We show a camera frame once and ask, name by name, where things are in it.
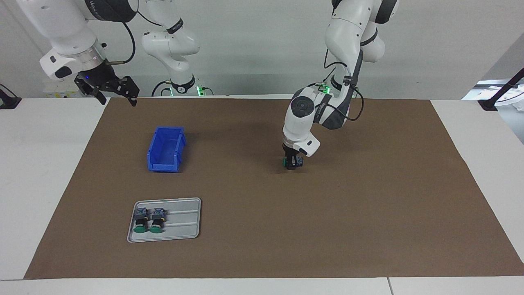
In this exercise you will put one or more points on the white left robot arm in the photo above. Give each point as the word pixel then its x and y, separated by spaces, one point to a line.
pixel 348 32

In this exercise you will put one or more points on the white box yellow labels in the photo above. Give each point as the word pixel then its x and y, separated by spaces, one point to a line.
pixel 53 92

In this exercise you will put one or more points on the blue plastic storage bin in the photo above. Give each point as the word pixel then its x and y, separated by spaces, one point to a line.
pixel 166 147

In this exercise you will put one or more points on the white crumpled sheet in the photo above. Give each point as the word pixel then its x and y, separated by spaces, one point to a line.
pixel 475 92

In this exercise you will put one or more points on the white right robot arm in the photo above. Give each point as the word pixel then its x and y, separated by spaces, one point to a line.
pixel 61 24

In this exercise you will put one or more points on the silver metal tray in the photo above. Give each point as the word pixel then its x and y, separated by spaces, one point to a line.
pixel 184 221

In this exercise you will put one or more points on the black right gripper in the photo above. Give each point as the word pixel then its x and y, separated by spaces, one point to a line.
pixel 98 76

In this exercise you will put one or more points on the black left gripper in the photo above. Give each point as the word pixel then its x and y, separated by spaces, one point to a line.
pixel 292 150

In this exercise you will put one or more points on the black clamp mount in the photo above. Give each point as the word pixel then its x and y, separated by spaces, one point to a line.
pixel 8 101

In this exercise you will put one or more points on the black camera stand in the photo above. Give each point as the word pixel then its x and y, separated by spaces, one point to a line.
pixel 489 104

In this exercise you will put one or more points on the green push button switch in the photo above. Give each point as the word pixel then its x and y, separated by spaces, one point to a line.
pixel 283 162
pixel 141 221
pixel 157 221

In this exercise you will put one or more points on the brown paper table mat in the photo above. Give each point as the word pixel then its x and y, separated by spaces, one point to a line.
pixel 286 225

